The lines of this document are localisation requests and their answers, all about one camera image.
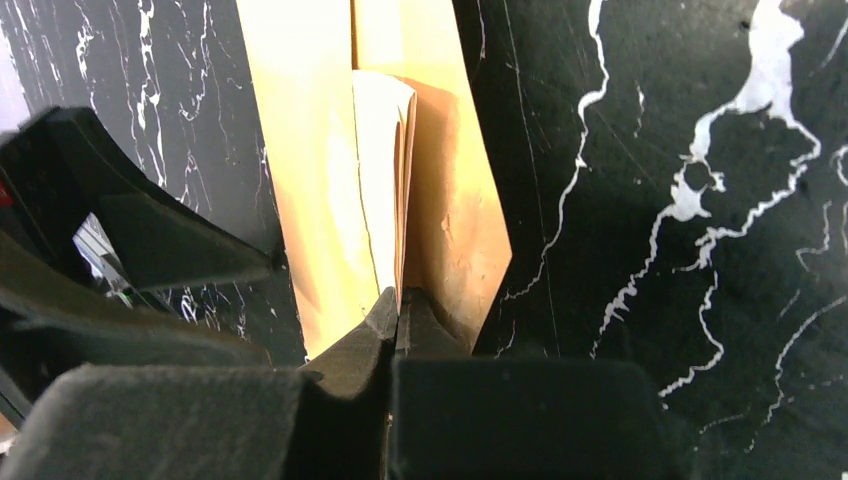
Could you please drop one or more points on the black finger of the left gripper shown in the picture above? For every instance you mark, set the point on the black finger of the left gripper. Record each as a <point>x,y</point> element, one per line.
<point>62,166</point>
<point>50,325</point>

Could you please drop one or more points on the tan letter paper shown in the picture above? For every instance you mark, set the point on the tan letter paper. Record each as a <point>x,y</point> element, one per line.
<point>385,110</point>

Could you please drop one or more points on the orange envelope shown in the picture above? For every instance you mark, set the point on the orange envelope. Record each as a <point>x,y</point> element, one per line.
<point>301,57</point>

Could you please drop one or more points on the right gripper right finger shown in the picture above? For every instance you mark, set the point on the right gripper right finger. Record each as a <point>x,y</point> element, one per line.
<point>455,416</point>

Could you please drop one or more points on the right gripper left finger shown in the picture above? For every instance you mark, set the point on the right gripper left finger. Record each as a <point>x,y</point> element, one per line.
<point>324,420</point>

